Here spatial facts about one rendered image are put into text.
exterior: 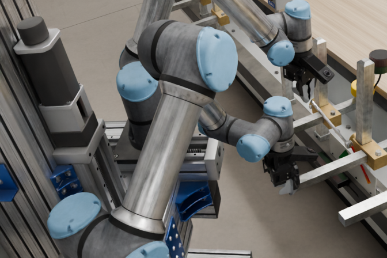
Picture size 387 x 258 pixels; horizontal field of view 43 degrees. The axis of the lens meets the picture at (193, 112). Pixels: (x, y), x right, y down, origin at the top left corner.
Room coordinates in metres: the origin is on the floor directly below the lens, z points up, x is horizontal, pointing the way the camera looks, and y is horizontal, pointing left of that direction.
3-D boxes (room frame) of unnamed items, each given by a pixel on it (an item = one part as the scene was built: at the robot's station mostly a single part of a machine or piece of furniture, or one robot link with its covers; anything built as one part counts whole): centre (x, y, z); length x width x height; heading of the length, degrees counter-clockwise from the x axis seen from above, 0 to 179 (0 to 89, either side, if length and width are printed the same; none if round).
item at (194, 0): (2.56, -0.15, 0.83); 0.43 x 0.03 x 0.04; 102
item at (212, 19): (2.32, -0.20, 0.81); 0.43 x 0.03 x 0.04; 102
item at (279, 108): (1.04, -0.22, 1.12); 0.09 x 0.08 x 0.11; 134
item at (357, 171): (1.17, -0.48, 0.75); 0.26 x 0.01 x 0.10; 12
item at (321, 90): (1.39, -0.46, 0.89); 0.03 x 0.03 x 0.48; 12
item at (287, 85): (1.65, -0.40, 0.93); 0.05 x 0.04 x 0.45; 12
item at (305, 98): (1.33, -0.36, 0.98); 0.06 x 0.03 x 0.09; 32
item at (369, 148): (1.13, -0.52, 0.85); 0.13 x 0.06 x 0.05; 12
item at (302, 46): (1.34, -0.38, 1.16); 0.08 x 0.08 x 0.05
